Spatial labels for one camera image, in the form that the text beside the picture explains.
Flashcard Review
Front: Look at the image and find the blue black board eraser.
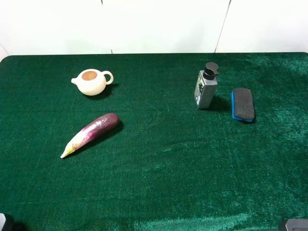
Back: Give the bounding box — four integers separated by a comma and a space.
231, 88, 255, 123

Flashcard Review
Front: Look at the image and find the purple eggplant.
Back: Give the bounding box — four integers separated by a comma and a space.
60, 113, 120, 158

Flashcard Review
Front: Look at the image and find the green velvet table cloth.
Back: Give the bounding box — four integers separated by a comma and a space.
0, 52, 308, 231

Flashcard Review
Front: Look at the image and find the grey pump bottle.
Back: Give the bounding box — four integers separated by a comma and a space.
194, 62, 218, 109

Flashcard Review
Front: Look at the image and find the cream ceramic teapot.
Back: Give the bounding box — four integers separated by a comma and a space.
71, 69, 114, 96

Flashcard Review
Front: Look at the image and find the grey device bottom right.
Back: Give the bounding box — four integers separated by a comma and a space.
279, 218, 308, 231

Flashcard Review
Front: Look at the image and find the black device bottom left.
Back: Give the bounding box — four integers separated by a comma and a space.
0, 213, 14, 231

